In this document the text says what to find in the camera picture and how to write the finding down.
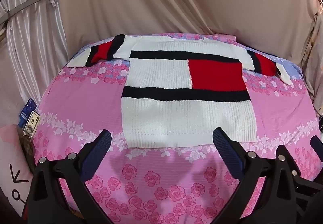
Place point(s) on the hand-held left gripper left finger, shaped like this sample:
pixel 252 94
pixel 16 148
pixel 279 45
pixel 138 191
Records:
pixel 101 149

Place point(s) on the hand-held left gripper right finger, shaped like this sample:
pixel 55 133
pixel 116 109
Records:
pixel 225 150

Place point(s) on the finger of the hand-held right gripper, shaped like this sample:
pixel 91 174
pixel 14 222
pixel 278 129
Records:
pixel 309 188
pixel 317 143

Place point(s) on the white red navy knit sweater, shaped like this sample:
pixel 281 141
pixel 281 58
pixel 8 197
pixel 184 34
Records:
pixel 176 118

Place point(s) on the pink floral bedsheet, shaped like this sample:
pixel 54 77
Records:
pixel 88 103

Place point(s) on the banknote print packet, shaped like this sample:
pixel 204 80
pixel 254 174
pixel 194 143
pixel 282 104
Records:
pixel 31 124

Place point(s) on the blue cardboard box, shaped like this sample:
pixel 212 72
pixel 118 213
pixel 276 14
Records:
pixel 26 109

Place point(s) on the white satin curtain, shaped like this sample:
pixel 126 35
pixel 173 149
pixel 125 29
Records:
pixel 32 42

